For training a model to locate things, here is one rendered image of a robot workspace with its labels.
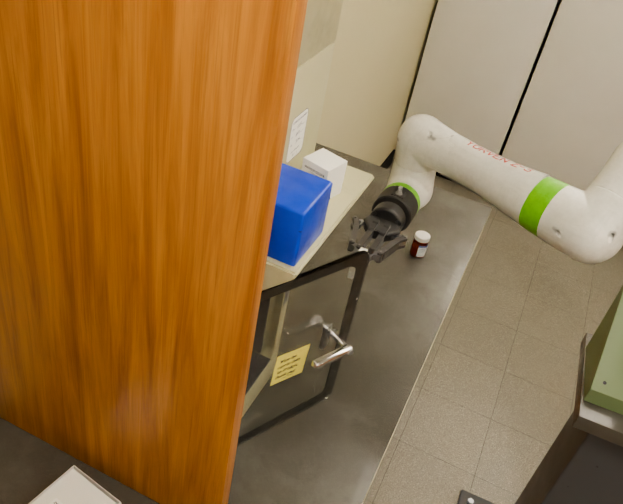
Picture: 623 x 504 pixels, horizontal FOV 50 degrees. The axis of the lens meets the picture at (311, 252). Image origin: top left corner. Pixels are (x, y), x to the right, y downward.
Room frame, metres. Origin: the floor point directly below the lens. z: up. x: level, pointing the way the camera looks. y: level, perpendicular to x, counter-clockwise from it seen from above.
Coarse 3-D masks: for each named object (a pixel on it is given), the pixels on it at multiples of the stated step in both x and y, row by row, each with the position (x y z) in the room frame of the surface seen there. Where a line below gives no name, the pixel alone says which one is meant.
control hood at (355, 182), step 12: (300, 168) 0.97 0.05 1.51; (348, 168) 1.00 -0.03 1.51; (348, 180) 0.97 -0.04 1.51; (360, 180) 0.97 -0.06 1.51; (372, 180) 0.99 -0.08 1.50; (348, 192) 0.93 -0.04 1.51; (360, 192) 0.94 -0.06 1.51; (336, 204) 0.89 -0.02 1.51; (348, 204) 0.89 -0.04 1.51; (336, 216) 0.85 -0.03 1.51; (324, 228) 0.82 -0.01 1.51; (324, 240) 0.79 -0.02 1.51; (312, 252) 0.76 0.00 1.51; (276, 264) 0.71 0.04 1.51; (300, 264) 0.72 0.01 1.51; (264, 276) 0.71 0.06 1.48; (276, 276) 0.70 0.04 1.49; (288, 276) 0.70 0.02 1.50; (264, 288) 0.71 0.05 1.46
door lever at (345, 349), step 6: (336, 330) 0.92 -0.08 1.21; (330, 336) 0.91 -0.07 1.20; (336, 336) 0.91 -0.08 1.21; (336, 342) 0.90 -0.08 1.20; (342, 342) 0.90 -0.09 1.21; (342, 348) 0.88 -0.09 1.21; (348, 348) 0.88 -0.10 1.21; (330, 354) 0.86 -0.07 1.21; (336, 354) 0.86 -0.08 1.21; (342, 354) 0.87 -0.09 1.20; (348, 354) 0.88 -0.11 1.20; (318, 360) 0.84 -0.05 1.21; (324, 360) 0.84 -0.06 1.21; (330, 360) 0.85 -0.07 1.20; (312, 366) 0.83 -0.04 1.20; (318, 366) 0.83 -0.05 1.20
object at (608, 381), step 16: (608, 320) 1.29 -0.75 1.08; (592, 336) 1.34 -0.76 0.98; (608, 336) 1.23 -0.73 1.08; (592, 352) 1.27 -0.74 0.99; (608, 352) 1.21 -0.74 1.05; (592, 368) 1.21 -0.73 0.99; (608, 368) 1.18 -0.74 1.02; (592, 384) 1.15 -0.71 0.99; (608, 384) 1.15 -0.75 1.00; (592, 400) 1.14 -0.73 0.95; (608, 400) 1.13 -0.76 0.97
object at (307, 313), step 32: (352, 256) 0.92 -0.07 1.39; (288, 288) 0.82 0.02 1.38; (320, 288) 0.87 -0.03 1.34; (352, 288) 0.93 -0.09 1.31; (288, 320) 0.83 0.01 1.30; (320, 320) 0.89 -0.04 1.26; (256, 352) 0.79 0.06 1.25; (288, 352) 0.84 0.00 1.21; (320, 352) 0.90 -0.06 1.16; (256, 384) 0.80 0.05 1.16; (288, 384) 0.85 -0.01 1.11; (320, 384) 0.92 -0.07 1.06; (256, 416) 0.81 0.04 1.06; (288, 416) 0.87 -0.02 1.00
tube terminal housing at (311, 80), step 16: (304, 64) 0.92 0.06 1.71; (320, 64) 0.99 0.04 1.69; (304, 80) 0.93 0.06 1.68; (320, 80) 1.00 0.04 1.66; (304, 96) 0.94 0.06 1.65; (320, 96) 1.01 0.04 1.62; (320, 112) 1.03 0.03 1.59; (288, 128) 0.90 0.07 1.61; (288, 144) 0.91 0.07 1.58; (304, 144) 0.98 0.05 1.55
